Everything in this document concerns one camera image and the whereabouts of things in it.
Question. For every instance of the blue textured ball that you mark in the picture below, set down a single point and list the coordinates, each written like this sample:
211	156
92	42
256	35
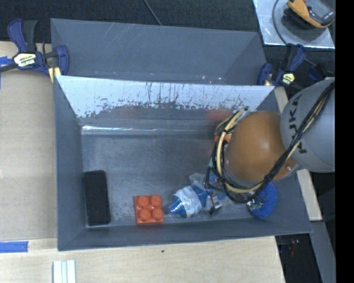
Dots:
267	202

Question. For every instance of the orange toy brick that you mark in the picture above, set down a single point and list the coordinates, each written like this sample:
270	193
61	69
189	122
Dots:
149	209

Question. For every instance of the grey metal bin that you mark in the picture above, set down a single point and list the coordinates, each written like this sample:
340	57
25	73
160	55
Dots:
153	158

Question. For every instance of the dark flat block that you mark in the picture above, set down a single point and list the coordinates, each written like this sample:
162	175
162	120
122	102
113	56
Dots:
96	197

